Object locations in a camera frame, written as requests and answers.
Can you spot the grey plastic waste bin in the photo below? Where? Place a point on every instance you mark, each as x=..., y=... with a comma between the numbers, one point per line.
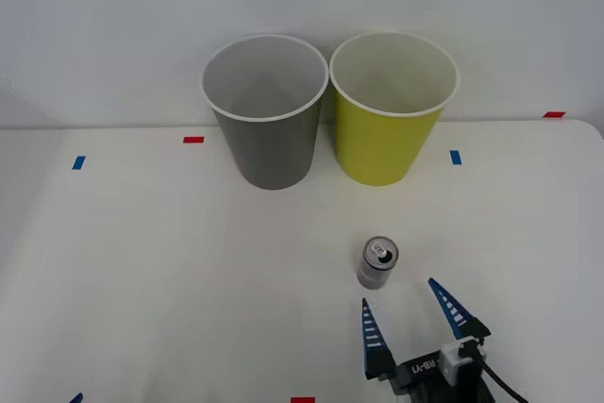
x=269, y=148

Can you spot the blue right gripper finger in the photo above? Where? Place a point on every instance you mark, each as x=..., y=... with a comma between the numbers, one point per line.
x=455, y=315
x=374, y=341

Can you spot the silver drink can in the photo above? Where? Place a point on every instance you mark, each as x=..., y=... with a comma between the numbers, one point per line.
x=376, y=267

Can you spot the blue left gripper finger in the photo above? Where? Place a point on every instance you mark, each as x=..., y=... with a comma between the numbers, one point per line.
x=77, y=398

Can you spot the yellow-green plastic waste bin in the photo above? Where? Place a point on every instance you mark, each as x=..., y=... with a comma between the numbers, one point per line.
x=382, y=148

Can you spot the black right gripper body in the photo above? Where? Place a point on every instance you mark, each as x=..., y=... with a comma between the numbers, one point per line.
x=420, y=381

